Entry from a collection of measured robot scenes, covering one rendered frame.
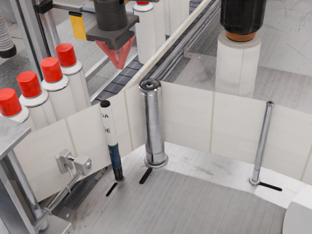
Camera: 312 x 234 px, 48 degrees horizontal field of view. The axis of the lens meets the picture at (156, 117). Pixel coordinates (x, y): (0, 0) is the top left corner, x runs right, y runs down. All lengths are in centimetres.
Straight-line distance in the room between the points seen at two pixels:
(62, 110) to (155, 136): 18
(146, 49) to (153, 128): 37
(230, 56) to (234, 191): 26
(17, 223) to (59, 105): 26
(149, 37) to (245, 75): 31
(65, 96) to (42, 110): 6
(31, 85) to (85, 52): 57
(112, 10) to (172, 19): 45
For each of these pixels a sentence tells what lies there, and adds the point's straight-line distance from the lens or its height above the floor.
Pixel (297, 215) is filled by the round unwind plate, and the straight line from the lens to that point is 65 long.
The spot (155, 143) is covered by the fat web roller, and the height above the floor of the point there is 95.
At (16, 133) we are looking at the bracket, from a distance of 43.
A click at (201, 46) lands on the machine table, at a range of 117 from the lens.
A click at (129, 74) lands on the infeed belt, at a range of 96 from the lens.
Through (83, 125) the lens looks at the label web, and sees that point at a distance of 58.
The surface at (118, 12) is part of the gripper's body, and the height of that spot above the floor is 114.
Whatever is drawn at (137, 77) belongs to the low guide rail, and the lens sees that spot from 88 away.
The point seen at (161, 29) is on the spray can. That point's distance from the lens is 101.
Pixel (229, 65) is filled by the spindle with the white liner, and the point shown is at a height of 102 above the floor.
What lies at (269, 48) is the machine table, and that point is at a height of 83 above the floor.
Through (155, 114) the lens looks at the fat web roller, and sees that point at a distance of 61.
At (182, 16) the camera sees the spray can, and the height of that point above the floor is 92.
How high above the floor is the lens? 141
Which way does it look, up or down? 41 degrees down
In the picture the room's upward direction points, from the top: 4 degrees counter-clockwise
